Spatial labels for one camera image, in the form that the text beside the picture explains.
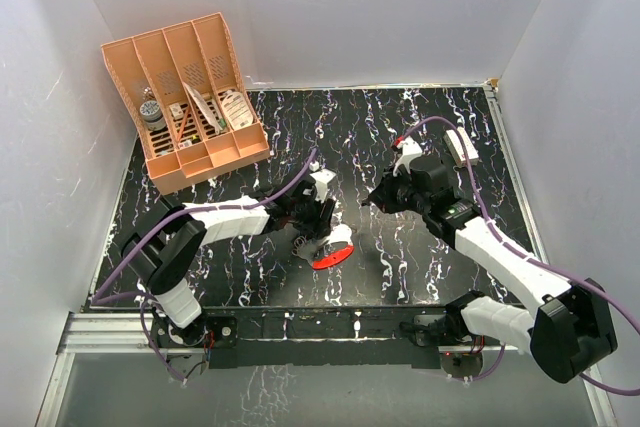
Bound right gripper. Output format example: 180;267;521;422
369;164;430;215

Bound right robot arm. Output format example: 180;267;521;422
364;155;618;383

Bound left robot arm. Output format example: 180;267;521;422
115;178;338;346

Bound small white cardboard box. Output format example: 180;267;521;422
444;127;479;168

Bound white blister pack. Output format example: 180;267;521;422
221;90;254;130

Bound orange plastic desk organizer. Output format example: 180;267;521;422
102;13;270;194

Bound white paper packet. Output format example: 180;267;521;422
183;82;225;134

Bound orange pencil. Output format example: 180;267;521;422
176;106;192;144

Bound small white card box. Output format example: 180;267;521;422
169;103;184;121

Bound round grey tin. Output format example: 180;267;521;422
139;100;166;131

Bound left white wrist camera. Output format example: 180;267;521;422
309;161;336;202

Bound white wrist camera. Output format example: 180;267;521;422
309;161;336;202
392;136;423;177

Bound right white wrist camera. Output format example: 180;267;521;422
392;136;423;177

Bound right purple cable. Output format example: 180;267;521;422
394;116;640;396

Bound purple cable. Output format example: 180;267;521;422
90;146;319;383
394;116;640;396

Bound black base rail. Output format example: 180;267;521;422
149;304;506;371

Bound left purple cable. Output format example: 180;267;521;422
90;146;319;383

